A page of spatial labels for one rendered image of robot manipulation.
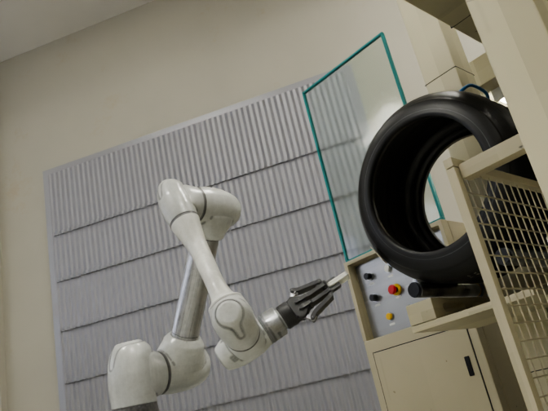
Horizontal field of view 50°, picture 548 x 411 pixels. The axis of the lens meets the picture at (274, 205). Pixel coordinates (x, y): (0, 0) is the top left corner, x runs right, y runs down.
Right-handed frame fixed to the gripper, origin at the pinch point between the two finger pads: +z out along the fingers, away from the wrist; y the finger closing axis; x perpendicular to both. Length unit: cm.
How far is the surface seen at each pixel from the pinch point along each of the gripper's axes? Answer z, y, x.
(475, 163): 18, 36, 68
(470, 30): 78, -30, 30
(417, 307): 13.1, 20.3, -1.5
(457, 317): 17.8, 30.9, 2.7
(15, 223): -158, -390, -234
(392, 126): 38.3, -20.1, 23.0
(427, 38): 82, -57, 11
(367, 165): 27.7, -20.4, 13.2
